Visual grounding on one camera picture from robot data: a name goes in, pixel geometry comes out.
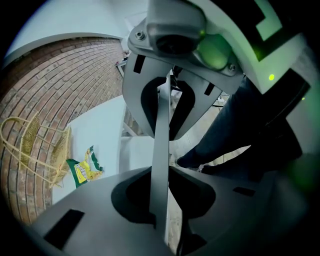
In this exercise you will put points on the person's dark trousers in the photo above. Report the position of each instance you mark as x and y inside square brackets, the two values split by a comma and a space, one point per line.
[225, 140]

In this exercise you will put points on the two-tier bamboo rack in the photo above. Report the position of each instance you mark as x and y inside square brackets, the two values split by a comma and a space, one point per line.
[30, 140]

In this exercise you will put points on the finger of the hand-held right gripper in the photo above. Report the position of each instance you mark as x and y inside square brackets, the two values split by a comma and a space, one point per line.
[132, 87]
[201, 108]

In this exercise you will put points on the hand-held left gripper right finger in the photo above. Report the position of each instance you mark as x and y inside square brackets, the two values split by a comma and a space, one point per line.
[250, 217]

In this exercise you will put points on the white square table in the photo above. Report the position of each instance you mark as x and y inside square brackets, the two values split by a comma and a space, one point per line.
[100, 140]

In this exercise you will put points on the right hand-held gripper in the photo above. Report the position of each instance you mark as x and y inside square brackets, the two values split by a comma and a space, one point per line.
[237, 30]

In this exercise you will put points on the green yellow snack bag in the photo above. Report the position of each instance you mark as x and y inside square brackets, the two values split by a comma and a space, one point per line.
[83, 172]

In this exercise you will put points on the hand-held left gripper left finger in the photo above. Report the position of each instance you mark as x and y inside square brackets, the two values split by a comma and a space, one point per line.
[100, 225]

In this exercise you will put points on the person's dark shoe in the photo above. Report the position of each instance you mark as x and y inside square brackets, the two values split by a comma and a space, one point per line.
[187, 163]

